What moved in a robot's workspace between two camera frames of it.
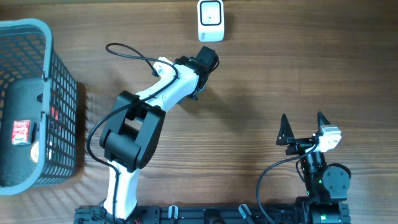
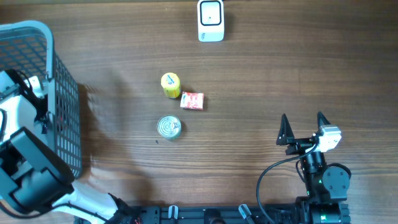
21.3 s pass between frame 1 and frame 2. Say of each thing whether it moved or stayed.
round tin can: moved
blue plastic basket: stayed
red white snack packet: moved
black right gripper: stayed
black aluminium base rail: stayed
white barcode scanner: stayed
